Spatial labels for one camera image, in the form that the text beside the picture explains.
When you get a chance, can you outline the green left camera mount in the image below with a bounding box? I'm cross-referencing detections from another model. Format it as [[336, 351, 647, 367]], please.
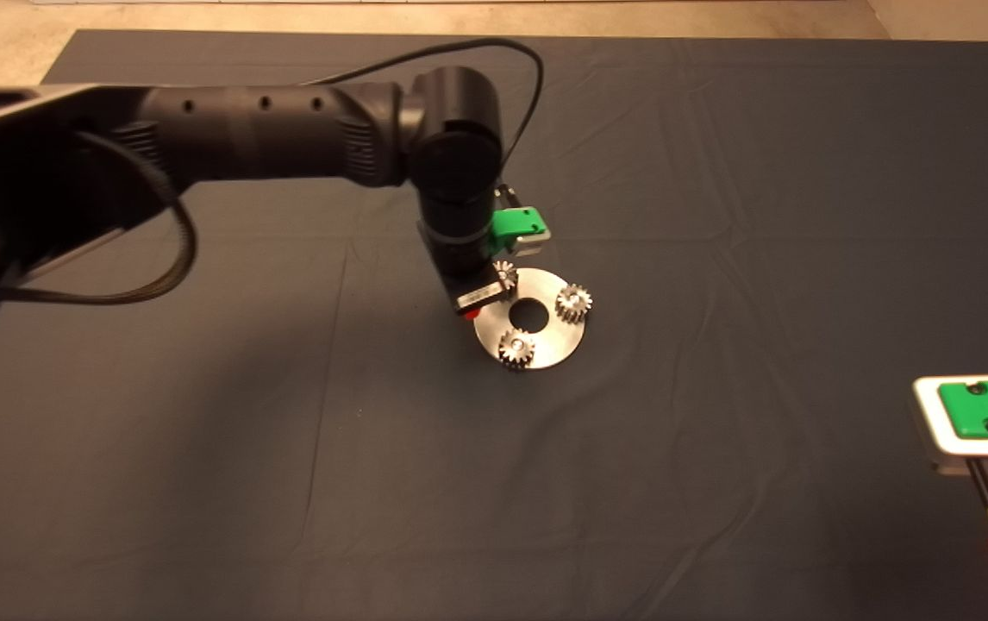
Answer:
[[491, 206, 545, 256]]

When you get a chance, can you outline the smooth black left camera cable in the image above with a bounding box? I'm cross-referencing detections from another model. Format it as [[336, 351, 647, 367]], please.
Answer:
[[300, 37, 546, 208]]

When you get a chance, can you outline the long thick braided arm cable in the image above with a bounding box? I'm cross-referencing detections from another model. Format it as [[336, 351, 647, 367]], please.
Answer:
[[0, 132, 200, 308]]

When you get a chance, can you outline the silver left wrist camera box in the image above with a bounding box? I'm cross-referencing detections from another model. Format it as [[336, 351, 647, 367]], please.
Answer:
[[511, 228, 553, 258]]

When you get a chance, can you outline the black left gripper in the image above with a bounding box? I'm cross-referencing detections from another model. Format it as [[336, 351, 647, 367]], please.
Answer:
[[423, 240, 517, 321]]

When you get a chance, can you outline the round metal carrier plate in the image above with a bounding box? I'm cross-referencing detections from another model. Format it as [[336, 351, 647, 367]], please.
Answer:
[[473, 267, 591, 373]]

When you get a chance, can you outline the dark grey table cloth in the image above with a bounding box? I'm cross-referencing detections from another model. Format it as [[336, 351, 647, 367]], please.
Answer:
[[0, 28, 988, 621]]

